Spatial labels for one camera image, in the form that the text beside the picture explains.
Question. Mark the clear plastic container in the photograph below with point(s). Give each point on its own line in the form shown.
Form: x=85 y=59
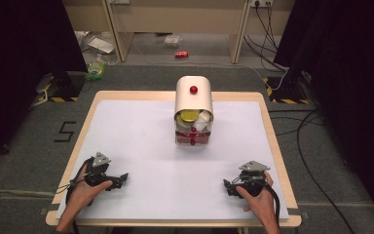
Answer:
x=172 y=40

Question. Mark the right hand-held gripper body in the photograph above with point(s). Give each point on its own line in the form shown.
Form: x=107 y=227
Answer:
x=252 y=177

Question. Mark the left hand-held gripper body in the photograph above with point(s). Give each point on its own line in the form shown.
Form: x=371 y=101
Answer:
x=98 y=165

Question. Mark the white crumpled packaging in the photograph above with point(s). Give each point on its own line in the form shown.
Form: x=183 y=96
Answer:
x=99 y=44

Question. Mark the wooden table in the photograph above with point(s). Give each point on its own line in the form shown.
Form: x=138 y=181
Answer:
x=274 y=136

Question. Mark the green plastic bag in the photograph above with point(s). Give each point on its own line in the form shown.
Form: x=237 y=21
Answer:
x=95 y=70

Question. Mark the person's right hand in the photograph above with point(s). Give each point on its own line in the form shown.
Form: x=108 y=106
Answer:
x=259 y=203

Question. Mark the black stand base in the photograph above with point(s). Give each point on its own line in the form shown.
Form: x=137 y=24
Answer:
x=287 y=91
x=66 y=86

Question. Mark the white cup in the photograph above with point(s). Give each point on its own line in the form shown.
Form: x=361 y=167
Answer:
x=204 y=120

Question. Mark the white roll-top storage box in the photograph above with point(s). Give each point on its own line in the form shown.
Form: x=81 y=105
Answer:
x=193 y=97

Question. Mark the white table sheet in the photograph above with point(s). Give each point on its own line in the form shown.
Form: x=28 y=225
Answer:
x=142 y=136

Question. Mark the person's left hand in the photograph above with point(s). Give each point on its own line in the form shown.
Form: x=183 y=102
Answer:
x=83 y=194

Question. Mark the yellow round lid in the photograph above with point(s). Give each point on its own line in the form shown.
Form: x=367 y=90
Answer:
x=189 y=116

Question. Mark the wooden desk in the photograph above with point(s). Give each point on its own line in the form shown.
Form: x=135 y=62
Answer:
x=175 y=16

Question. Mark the black curtain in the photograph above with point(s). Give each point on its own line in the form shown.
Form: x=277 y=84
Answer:
x=16 y=65
x=350 y=81

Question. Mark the white wall socket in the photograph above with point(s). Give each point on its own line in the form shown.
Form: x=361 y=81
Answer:
x=261 y=3

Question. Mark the red drink can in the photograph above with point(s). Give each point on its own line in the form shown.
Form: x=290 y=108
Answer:
x=181 y=54

